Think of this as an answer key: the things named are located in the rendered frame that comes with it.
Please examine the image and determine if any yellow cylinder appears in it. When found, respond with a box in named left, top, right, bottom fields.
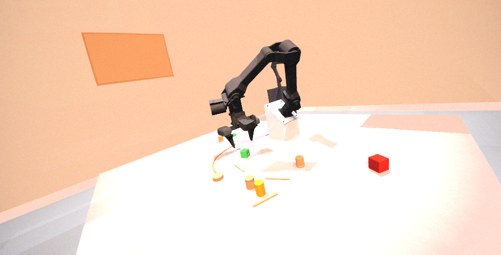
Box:
left=254, top=180, right=266, bottom=197

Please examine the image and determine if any red block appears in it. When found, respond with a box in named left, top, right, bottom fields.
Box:
left=368, top=154, right=389, bottom=173

